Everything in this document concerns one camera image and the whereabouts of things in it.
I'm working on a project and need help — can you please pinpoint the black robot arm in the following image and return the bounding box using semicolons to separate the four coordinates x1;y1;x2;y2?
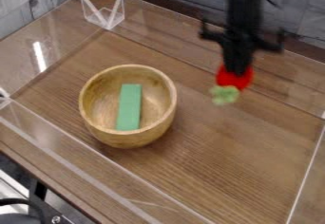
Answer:
199;0;286;77

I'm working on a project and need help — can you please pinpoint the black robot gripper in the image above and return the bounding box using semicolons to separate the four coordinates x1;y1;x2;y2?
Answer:
199;19;286;76

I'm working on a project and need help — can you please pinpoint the wooden bowl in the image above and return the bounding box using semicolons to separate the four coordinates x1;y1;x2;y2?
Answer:
79;65;176;149

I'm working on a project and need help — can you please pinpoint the green rectangular block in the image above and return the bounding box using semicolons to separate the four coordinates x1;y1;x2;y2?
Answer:
115;84;142;131

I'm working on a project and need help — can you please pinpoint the clear acrylic corner bracket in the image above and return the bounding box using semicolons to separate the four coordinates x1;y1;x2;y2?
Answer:
80;0;124;30

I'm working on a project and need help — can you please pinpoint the black metal table leg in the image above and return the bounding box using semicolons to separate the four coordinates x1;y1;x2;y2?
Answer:
27;178;87;224

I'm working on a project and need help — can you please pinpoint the red plush strawberry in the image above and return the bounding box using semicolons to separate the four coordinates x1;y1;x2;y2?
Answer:
208;63;257;106

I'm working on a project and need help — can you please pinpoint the black cable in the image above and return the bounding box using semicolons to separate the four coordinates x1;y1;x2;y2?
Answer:
0;197;43;224

